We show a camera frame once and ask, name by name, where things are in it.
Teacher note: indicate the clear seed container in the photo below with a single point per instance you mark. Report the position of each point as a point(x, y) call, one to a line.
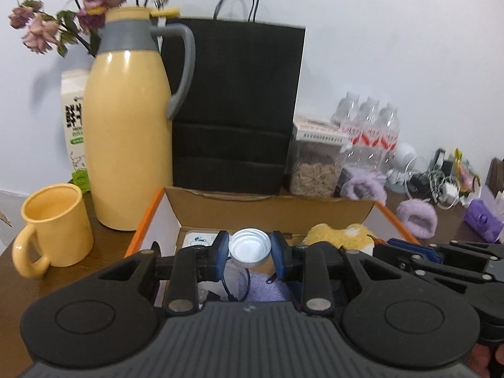
point(315, 169)

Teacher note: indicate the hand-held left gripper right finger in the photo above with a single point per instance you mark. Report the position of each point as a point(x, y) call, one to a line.
point(280, 256)

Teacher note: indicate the red cardboard box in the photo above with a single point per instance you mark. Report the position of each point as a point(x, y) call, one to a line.
point(256, 210)

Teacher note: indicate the purple tissue pack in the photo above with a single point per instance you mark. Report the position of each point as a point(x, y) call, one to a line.
point(482, 218)

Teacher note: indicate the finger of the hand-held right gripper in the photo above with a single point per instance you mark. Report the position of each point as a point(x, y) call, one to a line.
point(417, 265)
point(417, 247)

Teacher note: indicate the clear water bottle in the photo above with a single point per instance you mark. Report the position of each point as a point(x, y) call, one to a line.
point(346, 106)
point(388, 130)
point(366, 126)

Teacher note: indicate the black adapter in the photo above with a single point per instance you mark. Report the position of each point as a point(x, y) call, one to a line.
point(441, 159)

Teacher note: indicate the white milk carton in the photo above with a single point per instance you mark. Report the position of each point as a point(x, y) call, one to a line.
point(75, 126)

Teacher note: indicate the white round lid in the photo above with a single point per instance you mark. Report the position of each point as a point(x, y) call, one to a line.
point(250, 248)

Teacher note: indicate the white charger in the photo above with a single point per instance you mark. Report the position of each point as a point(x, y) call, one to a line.
point(449, 193)

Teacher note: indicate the black paper bag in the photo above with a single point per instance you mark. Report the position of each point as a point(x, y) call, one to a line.
point(236, 106)

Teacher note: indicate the white plush toy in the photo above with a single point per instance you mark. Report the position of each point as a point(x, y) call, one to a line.
point(334, 234)

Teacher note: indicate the person's right hand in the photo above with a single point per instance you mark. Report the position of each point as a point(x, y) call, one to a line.
point(482, 358)

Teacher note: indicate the white round gadget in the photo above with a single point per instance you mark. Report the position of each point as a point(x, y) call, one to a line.
point(405, 157)

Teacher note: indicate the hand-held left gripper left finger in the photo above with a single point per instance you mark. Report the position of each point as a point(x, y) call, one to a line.
point(220, 256)

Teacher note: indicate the yellow snack packet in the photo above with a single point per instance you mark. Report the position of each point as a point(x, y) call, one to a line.
point(466, 169)

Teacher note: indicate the white small box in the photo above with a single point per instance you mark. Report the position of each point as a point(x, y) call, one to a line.
point(197, 239)

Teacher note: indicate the black charger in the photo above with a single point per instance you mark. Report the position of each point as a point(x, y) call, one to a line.
point(418, 184)

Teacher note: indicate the yellow thermos jug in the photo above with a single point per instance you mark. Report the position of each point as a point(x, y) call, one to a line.
point(126, 134)

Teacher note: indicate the purple cloth pouch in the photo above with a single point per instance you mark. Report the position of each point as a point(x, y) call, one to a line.
point(267, 287)

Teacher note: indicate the yellow mug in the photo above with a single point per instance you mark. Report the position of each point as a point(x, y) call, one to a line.
point(59, 228)

